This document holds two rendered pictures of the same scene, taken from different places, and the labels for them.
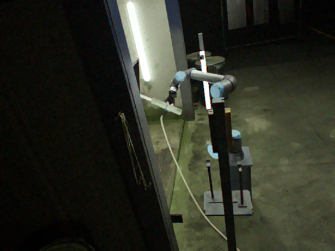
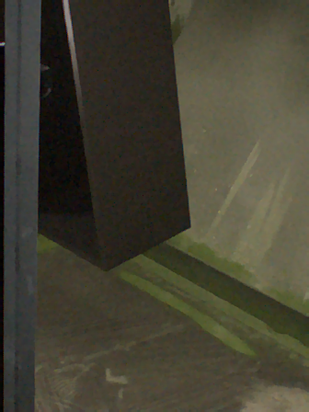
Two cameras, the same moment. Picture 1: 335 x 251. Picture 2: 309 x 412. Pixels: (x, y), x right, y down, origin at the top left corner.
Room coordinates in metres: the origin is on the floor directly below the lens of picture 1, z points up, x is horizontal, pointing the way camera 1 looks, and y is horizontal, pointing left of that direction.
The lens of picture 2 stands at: (4.69, -2.18, 1.95)
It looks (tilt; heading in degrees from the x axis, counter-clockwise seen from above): 21 degrees down; 126
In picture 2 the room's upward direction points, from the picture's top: 3 degrees clockwise
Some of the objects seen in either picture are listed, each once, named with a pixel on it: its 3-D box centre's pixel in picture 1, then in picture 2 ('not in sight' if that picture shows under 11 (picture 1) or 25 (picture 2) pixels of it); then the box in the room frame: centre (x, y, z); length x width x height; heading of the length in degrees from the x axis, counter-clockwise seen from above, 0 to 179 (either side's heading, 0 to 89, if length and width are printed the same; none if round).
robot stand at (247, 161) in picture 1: (235, 180); not in sight; (1.97, -0.58, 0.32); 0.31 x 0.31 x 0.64; 76
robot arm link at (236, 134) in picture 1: (232, 140); not in sight; (1.97, -0.57, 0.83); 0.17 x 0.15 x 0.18; 118
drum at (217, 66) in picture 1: (212, 82); not in sight; (4.74, -1.05, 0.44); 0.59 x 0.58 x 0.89; 1
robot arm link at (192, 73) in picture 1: (209, 77); not in sight; (2.12, -0.45, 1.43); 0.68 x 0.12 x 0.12; 28
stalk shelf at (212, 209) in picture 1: (227, 202); not in sight; (1.28, -0.30, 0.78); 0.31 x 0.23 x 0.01; 76
